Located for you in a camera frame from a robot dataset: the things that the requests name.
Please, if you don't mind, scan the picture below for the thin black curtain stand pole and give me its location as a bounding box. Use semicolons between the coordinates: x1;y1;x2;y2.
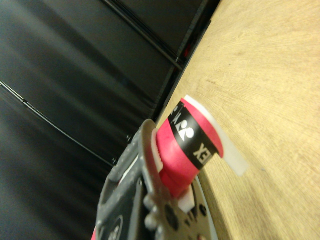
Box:
0;79;115;168

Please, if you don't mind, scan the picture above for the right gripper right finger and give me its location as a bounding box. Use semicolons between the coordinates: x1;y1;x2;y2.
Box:
138;119;186;240

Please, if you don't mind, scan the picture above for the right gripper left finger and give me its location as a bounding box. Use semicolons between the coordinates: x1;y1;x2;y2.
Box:
95;131;156;240

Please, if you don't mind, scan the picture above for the thick black curtain stand pole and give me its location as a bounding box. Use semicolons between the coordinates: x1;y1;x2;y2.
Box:
100;0;185;71

